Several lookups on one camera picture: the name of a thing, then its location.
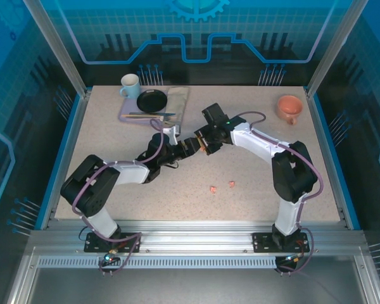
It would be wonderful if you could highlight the beige cloth napkin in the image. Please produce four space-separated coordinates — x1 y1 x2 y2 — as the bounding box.
161 85 190 130

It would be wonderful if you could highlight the dark table knife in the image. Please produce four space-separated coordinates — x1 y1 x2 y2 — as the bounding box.
129 111 177 117

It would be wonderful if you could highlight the black round plate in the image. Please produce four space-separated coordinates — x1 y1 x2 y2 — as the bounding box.
136 89 168 113

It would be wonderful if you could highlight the lavender placemat tray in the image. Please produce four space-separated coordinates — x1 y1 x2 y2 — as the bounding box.
117 94 178 127

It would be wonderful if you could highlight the light blue mug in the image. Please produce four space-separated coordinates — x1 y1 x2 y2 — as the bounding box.
119 73 141 99

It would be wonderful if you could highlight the orange ceramic cup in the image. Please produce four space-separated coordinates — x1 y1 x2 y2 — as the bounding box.
276 95 304 126

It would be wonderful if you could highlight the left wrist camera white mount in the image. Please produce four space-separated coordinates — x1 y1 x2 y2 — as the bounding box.
162 125 182 146

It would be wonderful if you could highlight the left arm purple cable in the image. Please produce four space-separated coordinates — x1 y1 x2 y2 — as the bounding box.
72 118 165 277

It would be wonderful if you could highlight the golden handled fork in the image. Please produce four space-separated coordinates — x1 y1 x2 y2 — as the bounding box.
120 114 165 122

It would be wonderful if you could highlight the aluminium side rail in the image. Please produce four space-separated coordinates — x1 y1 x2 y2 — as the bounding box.
305 88 351 231
39 90 91 231

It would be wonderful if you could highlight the aluminium front rail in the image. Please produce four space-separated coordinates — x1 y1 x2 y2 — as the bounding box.
28 220 365 256

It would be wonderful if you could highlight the slotted grey cable duct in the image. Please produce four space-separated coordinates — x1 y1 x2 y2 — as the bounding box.
37 256 278 270

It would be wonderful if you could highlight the aluminium base frame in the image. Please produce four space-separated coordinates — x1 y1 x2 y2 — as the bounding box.
6 246 380 304

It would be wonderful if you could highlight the aluminium frame post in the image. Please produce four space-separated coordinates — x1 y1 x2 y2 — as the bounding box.
305 0 371 99
21 0 92 99

